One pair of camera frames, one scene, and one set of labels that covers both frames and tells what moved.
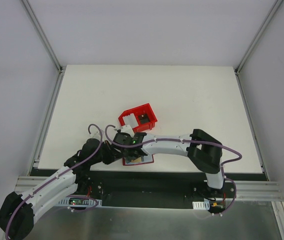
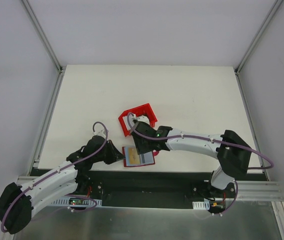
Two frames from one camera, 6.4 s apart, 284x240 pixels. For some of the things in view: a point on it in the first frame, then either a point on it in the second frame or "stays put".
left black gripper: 118,154 stays put
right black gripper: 132,152 -> 143,144
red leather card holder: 144,159 stays put
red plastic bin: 146,108 stays put
